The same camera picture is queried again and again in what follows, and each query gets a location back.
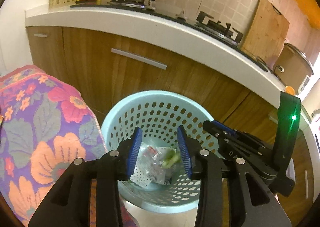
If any bok choy stalk piece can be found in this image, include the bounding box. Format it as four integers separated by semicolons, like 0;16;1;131
161;149;181;169

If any polka dot paper wrapper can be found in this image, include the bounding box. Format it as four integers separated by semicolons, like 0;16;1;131
129;145;173;188

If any printed plastic wrapper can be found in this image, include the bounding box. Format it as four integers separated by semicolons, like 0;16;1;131
136;143;171;185

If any wooden kitchen cabinet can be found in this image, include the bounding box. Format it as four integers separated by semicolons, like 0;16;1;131
26;25;313;225

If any light blue perforated basket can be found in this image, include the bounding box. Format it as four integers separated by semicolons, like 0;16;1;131
101;90;218;214

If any orange peel on counter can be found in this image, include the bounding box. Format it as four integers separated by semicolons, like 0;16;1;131
285;86;296;96

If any floral cloth covered table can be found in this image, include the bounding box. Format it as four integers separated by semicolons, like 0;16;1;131
1;65;111;226

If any beige rice cooker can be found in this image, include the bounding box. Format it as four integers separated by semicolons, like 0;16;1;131
273;43;314;95

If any bamboo cutting board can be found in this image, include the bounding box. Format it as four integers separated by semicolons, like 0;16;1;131
240;0;290;67

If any black gas stove top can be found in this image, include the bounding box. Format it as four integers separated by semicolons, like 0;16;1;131
71;0;269;72

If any white countertop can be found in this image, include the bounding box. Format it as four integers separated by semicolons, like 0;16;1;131
23;5;283;110

